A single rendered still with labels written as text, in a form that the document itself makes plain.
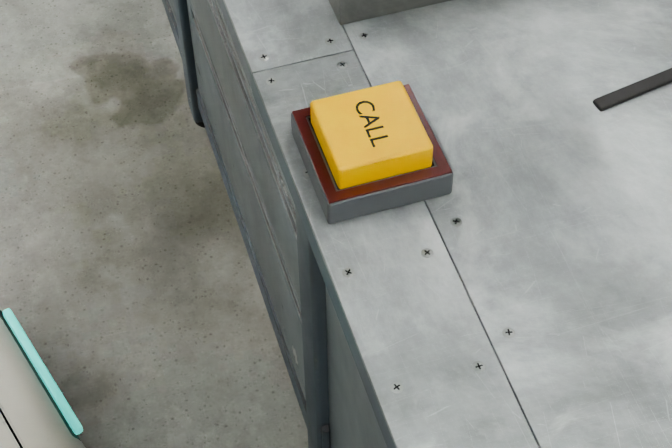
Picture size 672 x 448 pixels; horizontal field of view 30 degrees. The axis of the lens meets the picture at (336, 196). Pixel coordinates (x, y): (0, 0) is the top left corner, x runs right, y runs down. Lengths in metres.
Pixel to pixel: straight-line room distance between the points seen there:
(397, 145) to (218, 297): 0.98
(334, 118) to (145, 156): 1.13
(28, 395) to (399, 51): 0.64
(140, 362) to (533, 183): 0.96
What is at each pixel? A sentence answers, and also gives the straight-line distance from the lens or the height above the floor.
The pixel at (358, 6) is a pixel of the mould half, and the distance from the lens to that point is 0.87.
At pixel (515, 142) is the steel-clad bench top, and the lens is 0.81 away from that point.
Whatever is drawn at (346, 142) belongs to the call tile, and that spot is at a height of 0.84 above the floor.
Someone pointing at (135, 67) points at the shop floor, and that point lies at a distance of 2.01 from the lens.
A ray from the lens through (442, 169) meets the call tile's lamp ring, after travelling 0.76.
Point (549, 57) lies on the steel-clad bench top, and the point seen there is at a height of 0.80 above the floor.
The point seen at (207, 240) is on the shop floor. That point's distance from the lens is 1.77.
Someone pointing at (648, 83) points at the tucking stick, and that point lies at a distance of 0.85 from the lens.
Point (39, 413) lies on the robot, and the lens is 1.33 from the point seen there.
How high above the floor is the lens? 1.39
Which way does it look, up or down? 51 degrees down
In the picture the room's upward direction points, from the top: 1 degrees counter-clockwise
